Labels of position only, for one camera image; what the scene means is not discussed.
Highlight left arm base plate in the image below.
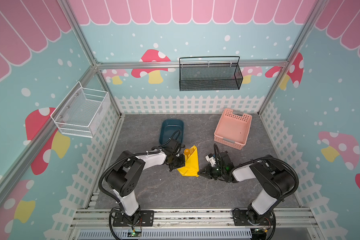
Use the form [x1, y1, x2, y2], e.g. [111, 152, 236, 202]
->
[112, 210, 155, 227]

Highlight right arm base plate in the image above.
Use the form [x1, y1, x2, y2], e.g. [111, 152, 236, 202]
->
[232, 208, 276, 227]

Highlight yellow paper napkin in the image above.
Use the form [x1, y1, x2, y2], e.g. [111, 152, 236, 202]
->
[177, 146, 199, 177]

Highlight dark teal plastic tub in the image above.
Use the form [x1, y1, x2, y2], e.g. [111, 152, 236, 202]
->
[159, 119, 184, 145]

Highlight orange plastic spoon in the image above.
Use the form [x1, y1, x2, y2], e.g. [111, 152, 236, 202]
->
[184, 149, 191, 158]

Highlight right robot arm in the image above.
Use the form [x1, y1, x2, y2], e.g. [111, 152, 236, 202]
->
[198, 152, 299, 226]

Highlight white wire mesh basket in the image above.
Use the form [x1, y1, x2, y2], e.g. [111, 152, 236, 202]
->
[51, 82, 111, 138]

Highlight white slotted cable duct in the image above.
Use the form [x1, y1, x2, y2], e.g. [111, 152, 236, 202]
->
[77, 229, 253, 240]

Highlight pink perforated plastic basket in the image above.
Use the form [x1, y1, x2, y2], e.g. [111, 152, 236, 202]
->
[214, 108, 252, 150]

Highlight aluminium front rail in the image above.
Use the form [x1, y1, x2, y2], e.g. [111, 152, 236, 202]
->
[70, 208, 318, 229]

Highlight black wire mesh basket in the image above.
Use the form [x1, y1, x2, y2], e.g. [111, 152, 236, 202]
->
[179, 56, 244, 91]

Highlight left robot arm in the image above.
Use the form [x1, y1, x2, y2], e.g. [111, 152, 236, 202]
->
[98, 139, 185, 226]

